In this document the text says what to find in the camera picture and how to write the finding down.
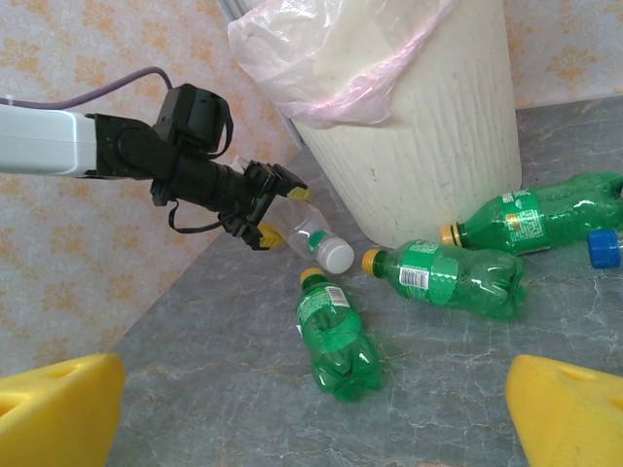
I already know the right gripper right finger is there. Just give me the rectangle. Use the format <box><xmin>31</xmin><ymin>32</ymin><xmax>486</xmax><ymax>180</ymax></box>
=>
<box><xmin>504</xmin><ymin>353</ymin><xmax>623</xmax><ymax>467</ymax></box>

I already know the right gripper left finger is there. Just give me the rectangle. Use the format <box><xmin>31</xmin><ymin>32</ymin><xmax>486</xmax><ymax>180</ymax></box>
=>
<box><xmin>0</xmin><ymin>352</ymin><xmax>127</xmax><ymax>467</ymax></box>

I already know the clear bottle green neck label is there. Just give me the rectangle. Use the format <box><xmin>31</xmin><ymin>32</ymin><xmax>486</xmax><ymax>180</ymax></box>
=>
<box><xmin>266</xmin><ymin>198</ymin><xmax>355</xmax><ymax>274</ymax></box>

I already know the green plastic bottle yellow cap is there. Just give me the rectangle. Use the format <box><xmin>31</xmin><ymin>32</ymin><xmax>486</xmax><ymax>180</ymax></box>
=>
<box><xmin>439</xmin><ymin>172</ymin><xmax>623</xmax><ymax>258</ymax></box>
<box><xmin>295</xmin><ymin>267</ymin><xmax>384</xmax><ymax>404</ymax></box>
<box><xmin>361</xmin><ymin>237</ymin><xmax>529</xmax><ymax>322</ymax></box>

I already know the clear bottle pale blue label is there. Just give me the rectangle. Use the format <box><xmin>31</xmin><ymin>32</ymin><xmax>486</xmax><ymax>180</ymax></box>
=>
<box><xmin>586</xmin><ymin>228</ymin><xmax>623</xmax><ymax>269</ymax></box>

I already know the cream plastic bin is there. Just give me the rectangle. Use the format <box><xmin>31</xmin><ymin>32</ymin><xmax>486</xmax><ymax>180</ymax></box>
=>
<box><xmin>286</xmin><ymin>0</ymin><xmax>525</xmax><ymax>247</ymax></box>

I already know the pink translucent bin bag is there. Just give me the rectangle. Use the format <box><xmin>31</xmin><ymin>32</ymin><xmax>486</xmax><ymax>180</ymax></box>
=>
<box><xmin>227</xmin><ymin>0</ymin><xmax>468</xmax><ymax>128</ymax></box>

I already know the left gripper thin black cable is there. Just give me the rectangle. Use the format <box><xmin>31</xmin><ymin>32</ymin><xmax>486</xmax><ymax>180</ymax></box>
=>
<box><xmin>167</xmin><ymin>96</ymin><xmax>236</xmax><ymax>235</ymax></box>

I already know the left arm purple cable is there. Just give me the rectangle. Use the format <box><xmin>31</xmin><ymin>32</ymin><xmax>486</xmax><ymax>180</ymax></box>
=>
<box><xmin>9</xmin><ymin>66</ymin><xmax>172</xmax><ymax>111</ymax></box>

